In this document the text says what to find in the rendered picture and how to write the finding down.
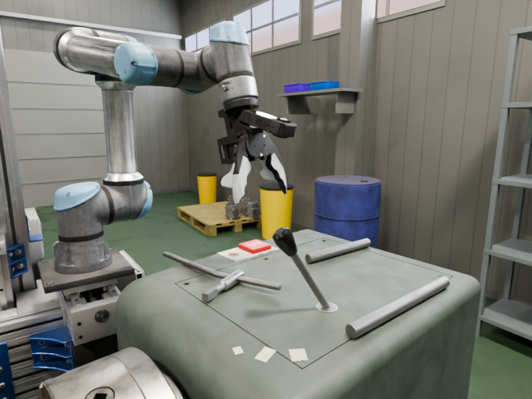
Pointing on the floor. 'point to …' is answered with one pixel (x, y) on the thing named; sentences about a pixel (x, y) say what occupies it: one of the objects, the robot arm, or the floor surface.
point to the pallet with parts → (222, 215)
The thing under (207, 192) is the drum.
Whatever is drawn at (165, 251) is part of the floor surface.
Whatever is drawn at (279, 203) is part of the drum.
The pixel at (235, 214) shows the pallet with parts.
